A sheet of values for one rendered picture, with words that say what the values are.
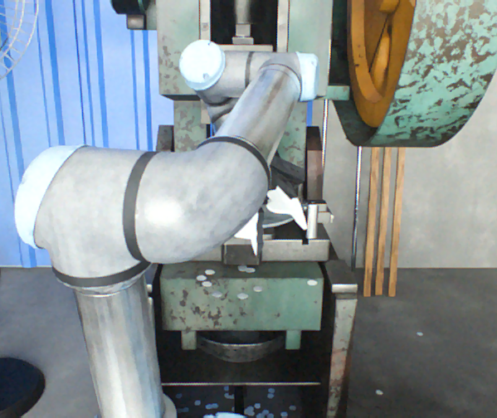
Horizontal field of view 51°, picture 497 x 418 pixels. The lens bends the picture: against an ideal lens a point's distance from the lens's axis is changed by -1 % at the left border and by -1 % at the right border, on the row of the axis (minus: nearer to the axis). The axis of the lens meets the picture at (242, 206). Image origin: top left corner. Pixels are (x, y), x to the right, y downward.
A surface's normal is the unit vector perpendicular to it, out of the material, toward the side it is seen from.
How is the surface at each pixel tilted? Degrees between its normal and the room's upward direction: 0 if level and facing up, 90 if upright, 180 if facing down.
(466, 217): 90
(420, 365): 0
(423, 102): 127
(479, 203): 90
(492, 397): 0
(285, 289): 90
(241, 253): 90
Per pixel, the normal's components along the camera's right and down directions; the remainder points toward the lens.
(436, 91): 0.01, 0.81
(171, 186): 0.14, -0.32
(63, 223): -0.26, 0.37
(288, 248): 0.02, 0.33
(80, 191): -0.23, -0.12
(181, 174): 0.18, -0.55
